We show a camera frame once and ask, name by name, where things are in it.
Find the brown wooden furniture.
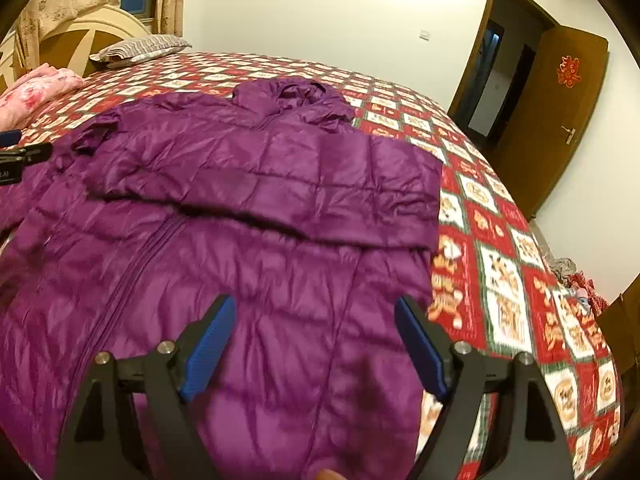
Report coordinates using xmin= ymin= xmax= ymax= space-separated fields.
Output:
xmin=597 ymin=270 xmax=640 ymax=391

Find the grey striped pillow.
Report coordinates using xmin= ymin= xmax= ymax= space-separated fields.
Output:
xmin=89 ymin=35 xmax=193 ymax=68

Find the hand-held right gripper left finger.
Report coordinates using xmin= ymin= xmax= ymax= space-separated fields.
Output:
xmin=52 ymin=294 xmax=237 ymax=480

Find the cream wooden headboard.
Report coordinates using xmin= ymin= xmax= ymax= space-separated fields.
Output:
xmin=0 ymin=2 xmax=151 ymax=86

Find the red patterned bedspread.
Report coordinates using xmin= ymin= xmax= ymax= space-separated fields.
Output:
xmin=15 ymin=50 xmax=626 ymax=480

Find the purple down jacket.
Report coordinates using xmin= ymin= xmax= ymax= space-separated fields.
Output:
xmin=0 ymin=77 xmax=443 ymax=480

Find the brown wooden door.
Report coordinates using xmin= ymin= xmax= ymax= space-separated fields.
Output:
xmin=492 ymin=25 xmax=611 ymax=221

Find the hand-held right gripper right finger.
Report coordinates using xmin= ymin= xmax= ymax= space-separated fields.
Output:
xmin=394 ymin=295 xmax=576 ymax=480

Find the pink floral blanket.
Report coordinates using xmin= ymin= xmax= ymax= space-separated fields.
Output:
xmin=0 ymin=62 xmax=86 ymax=131

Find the pile of clothes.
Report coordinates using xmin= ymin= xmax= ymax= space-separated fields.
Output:
xmin=547 ymin=257 xmax=608 ymax=316

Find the red paper door decoration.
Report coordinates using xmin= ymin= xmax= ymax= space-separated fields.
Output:
xmin=556 ymin=56 xmax=582 ymax=88

